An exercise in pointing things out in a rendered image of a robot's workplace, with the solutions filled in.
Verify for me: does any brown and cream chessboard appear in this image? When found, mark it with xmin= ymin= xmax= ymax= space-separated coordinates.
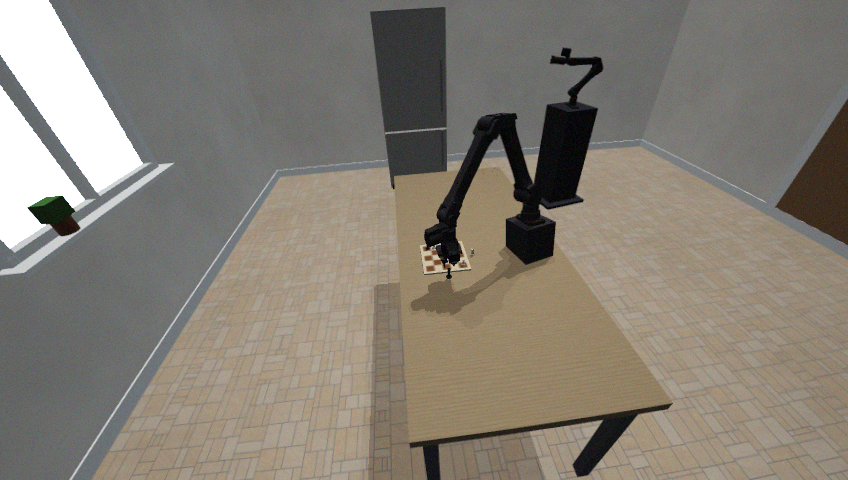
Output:
xmin=420 ymin=241 xmax=471 ymax=275

